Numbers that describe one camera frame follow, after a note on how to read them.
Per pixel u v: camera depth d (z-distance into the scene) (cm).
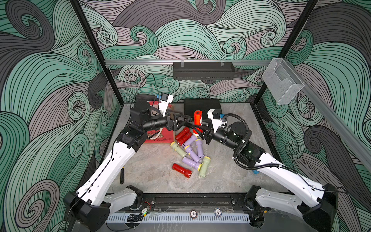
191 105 111
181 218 70
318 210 38
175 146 92
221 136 55
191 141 93
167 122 54
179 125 55
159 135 84
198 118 57
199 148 91
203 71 96
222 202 74
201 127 58
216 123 54
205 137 56
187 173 80
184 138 95
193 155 88
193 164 85
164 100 54
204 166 83
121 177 81
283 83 79
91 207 36
